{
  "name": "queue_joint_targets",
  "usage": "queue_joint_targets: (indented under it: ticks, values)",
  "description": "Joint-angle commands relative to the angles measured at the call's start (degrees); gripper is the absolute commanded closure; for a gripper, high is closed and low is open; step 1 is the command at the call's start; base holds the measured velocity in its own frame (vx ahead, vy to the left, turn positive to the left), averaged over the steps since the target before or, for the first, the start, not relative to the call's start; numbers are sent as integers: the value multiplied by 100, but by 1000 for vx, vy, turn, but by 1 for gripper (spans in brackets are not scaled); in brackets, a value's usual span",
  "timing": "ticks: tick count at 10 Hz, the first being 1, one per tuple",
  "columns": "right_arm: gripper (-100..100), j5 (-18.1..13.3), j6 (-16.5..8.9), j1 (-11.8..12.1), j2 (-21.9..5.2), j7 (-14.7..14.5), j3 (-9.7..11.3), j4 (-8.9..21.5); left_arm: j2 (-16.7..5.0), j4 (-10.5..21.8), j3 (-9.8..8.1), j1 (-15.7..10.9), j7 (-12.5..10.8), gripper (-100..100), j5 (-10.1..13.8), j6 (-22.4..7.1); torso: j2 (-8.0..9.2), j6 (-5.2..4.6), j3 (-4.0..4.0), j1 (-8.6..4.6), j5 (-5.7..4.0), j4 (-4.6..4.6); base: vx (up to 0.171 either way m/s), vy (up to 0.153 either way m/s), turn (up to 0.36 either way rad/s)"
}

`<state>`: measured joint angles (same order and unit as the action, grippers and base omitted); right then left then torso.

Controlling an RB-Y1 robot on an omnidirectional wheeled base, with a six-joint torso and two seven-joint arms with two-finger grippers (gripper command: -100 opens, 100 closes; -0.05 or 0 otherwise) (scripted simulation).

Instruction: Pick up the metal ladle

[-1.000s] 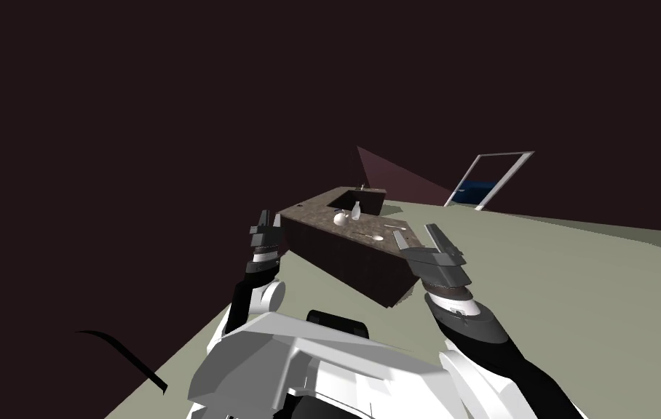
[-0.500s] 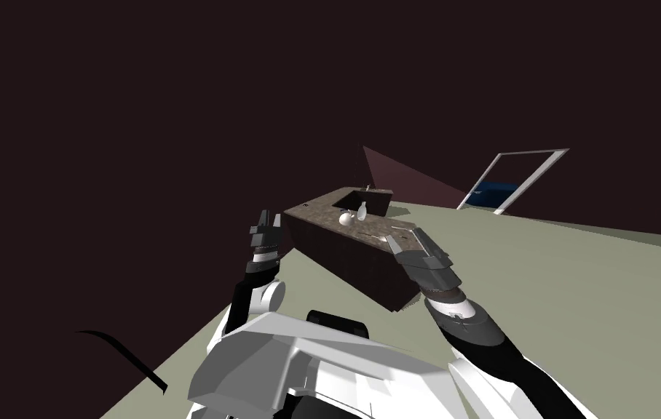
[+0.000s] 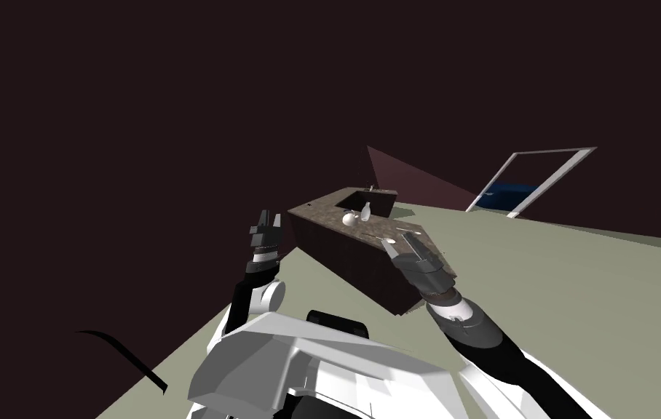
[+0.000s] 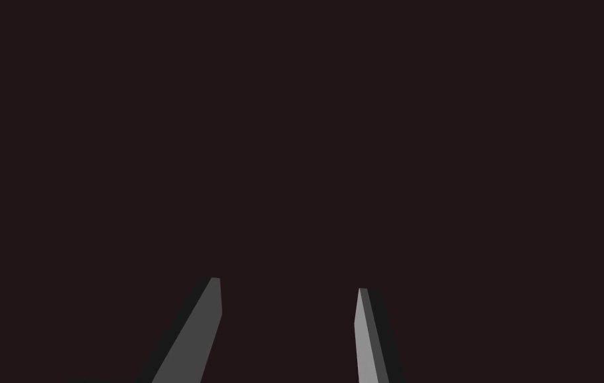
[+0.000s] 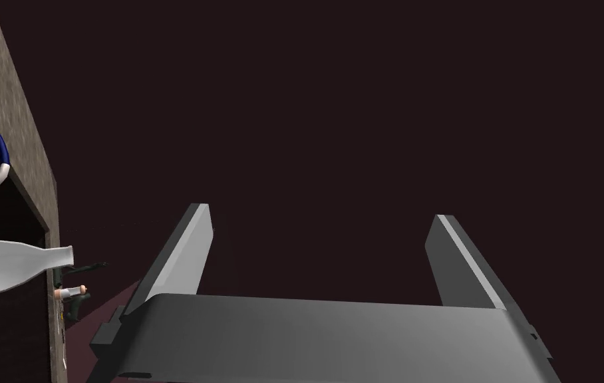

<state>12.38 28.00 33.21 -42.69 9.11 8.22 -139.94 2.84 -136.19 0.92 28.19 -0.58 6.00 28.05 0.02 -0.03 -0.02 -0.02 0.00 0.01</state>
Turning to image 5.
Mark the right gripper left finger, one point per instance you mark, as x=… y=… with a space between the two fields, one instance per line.
x=182 y=260

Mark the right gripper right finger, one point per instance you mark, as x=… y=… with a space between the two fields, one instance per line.
x=464 y=271

